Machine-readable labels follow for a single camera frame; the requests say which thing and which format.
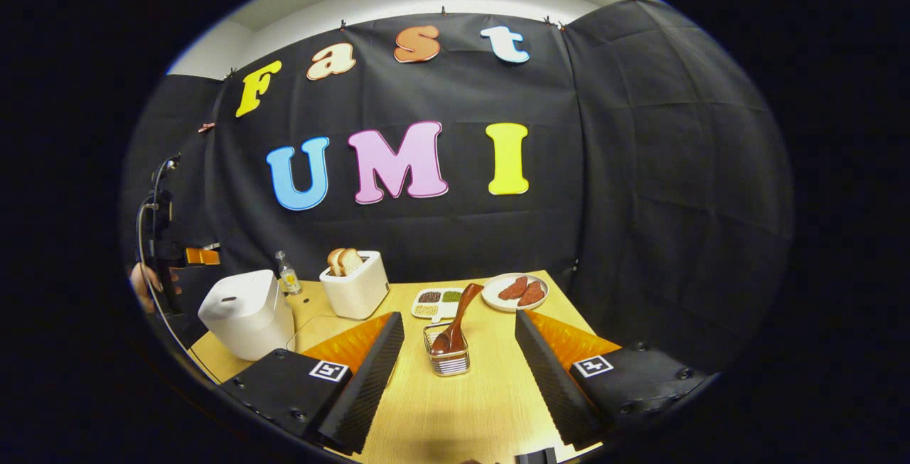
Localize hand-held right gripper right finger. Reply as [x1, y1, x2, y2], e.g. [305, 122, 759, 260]
[514, 309, 712, 450]

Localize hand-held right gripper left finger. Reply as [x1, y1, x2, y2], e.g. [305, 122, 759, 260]
[219, 311, 405, 455]

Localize white rice cooker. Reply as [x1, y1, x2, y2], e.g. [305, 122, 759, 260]
[198, 269, 296, 362]

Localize clear rice container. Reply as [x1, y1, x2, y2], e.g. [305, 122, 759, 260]
[286, 315, 356, 352]

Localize metal wire chopstick holder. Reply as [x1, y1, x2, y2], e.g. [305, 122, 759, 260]
[423, 322, 471, 377]

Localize brown wooden spoon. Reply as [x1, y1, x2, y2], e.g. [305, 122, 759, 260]
[432, 283, 485, 356]

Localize small glass bottle yellow label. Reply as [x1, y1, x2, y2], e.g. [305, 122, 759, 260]
[276, 251, 302, 296]

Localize white toaster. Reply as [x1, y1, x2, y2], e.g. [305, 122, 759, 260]
[319, 251, 390, 320]

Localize round white plate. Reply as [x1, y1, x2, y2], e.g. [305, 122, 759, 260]
[481, 273, 550, 313]

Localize white divided grain dish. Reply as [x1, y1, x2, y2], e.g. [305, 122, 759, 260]
[412, 288, 466, 323]

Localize thin black cable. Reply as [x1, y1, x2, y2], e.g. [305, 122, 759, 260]
[135, 201, 223, 384]

